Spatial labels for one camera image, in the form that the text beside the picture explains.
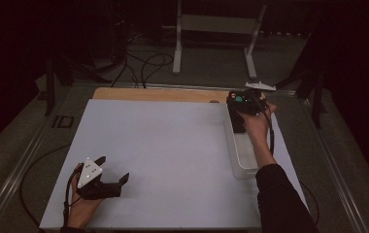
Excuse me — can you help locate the person's right hand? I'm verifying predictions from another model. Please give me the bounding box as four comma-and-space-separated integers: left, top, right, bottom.
239, 102, 278, 139

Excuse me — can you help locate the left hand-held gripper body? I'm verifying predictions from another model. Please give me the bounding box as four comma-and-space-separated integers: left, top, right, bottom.
76, 157, 122, 201

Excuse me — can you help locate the long white bin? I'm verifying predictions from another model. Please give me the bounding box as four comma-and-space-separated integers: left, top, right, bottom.
223, 102, 262, 180

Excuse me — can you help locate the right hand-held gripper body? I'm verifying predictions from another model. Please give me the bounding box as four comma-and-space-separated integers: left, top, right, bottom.
226, 81, 277, 116

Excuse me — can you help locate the bundle of black floor cables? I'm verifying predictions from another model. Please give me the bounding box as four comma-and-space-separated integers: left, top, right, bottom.
109, 30, 175, 89

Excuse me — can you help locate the left hand-held gripper cable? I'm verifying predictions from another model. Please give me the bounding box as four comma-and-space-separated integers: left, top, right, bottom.
62, 163, 84, 228

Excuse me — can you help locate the white table cover sheet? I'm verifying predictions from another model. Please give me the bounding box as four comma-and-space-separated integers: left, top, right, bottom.
39, 98, 310, 231

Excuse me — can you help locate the right hand-held gripper cable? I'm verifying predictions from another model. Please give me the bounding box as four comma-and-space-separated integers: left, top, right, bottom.
264, 108, 320, 227

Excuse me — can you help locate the grey metal stand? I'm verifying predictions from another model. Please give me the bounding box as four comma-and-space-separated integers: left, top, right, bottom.
172, 0, 268, 81

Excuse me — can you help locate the black tripod stand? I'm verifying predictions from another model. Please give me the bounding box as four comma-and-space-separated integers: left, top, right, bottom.
271, 32, 329, 130
43, 56, 113, 117

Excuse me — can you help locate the hand-held gripper cable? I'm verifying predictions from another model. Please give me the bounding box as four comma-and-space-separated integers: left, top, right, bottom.
62, 163, 84, 228
264, 108, 320, 227

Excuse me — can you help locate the black floor cable loop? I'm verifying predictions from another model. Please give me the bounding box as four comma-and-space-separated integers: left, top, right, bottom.
19, 144, 72, 229

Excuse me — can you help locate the person's left hand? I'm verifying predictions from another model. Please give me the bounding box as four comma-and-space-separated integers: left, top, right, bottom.
66, 163, 104, 229

